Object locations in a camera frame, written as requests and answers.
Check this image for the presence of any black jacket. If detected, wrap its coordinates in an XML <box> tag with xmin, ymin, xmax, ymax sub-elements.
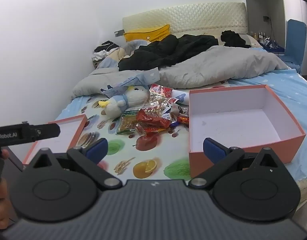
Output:
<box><xmin>118</xmin><ymin>34</ymin><xmax>219</xmax><ymax>72</ymax></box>

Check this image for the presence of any yellow pillow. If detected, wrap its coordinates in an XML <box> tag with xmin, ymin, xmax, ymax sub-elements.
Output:
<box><xmin>124</xmin><ymin>24</ymin><xmax>171</xmax><ymax>42</ymax></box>

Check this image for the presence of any pile of snack packets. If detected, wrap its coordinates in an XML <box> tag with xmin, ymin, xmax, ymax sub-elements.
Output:
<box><xmin>116</xmin><ymin>83</ymin><xmax>190</xmax><ymax>140</ymax></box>

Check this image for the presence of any white and blue plush duck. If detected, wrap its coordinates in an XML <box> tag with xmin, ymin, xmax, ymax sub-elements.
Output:
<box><xmin>98</xmin><ymin>85</ymin><xmax>150</xmax><ymax>119</ymax></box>

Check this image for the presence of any green snack packet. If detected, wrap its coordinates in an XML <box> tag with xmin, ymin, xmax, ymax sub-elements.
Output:
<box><xmin>116</xmin><ymin>111</ymin><xmax>138</xmax><ymax>135</ymax></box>

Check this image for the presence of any person's left hand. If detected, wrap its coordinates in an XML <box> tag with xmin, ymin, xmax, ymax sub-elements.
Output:
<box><xmin>0</xmin><ymin>149</ymin><xmax>12</xmax><ymax>230</ymax></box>

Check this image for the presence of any orange cardboard box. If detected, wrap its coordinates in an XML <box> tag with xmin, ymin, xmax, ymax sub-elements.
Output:
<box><xmin>188</xmin><ymin>84</ymin><xmax>306</xmax><ymax>179</ymax></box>

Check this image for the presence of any grey blanket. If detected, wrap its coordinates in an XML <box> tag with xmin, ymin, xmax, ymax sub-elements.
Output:
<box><xmin>71</xmin><ymin>45</ymin><xmax>289</xmax><ymax>100</ymax></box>

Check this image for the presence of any fruit printed bed sheet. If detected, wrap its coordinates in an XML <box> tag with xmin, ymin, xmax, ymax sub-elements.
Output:
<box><xmin>53</xmin><ymin>80</ymin><xmax>194</xmax><ymax>180</ymax></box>

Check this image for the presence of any pile of clothes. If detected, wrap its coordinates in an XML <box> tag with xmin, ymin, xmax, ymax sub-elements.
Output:
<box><xmin>93</xmin><ymin>40</ymin><xmax>120</xmax><ymax>60</ymax></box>

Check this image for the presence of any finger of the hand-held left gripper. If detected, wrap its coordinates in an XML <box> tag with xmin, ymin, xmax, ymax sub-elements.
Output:
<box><xmin>35</xmin><ymin>123</ymin><xmax>61</xmax><ymax>139</ymax></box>

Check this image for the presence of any blue chair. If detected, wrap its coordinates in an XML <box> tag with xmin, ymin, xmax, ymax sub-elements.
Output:
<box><xmin>281</xmin><ymin>19</ymin><xmax>307</xmax><ymax>74</ymax></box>

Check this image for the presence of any cream quilted headboard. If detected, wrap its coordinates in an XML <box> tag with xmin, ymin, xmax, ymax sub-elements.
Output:
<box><xmin>122</xmin><ymin>2</ymin><xmax>247</xmax><ymax>42</ymax></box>

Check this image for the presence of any group of small bottles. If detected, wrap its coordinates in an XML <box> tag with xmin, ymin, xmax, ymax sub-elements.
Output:
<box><xmin>251</xmin><ymin>31</ymin><xmax>266</xmax><ymax>43</ymax></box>

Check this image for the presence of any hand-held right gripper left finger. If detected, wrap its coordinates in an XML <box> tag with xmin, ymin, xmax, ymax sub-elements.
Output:
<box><xmin>23</xmin><ymin>138</ymin><xmax>122</xmax><ymax>191</ymax></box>

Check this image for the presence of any light blue bed sheet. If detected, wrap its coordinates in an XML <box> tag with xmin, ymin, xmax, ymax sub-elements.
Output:
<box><xmin>226</xmin><ymin>47</ymin><xmax>307</xmax><ymax>180</ymax></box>

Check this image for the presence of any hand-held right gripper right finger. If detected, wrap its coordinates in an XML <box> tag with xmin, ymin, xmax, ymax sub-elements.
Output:
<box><xmin>188</xmin><ymin>137</ymin><xmax>287</xmax><ymax>190</ymax></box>

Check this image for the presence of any grey wardrobe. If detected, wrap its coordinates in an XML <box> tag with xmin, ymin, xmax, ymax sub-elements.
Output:
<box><xmin>243</xmin><ymin>0</ymin><xmax>302</xmax><ymax>50</ymax></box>

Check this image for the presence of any black garment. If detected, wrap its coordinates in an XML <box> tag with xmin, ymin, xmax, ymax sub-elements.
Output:
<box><xmin>220</xmin><ymin>30</ymin><xmax>251</xmax><ymax>48</ymax></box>

